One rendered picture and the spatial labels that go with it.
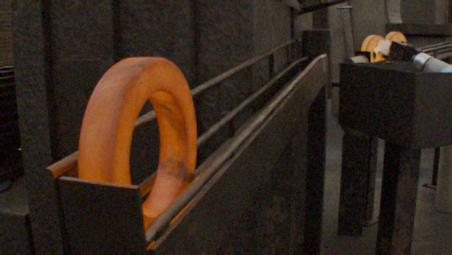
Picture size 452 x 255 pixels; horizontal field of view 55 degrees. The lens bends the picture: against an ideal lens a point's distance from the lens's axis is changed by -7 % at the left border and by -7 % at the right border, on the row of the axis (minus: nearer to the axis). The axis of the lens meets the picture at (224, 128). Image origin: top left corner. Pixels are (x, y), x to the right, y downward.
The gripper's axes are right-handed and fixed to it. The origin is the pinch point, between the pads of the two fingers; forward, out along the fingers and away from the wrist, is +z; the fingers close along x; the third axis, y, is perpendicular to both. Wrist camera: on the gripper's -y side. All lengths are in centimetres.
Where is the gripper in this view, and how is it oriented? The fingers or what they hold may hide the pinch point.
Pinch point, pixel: (374, 49)
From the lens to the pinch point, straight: 191.1
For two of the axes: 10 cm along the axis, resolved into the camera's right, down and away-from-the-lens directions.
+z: -5.7, -4.5, 6.9
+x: -8.0, 1.3, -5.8
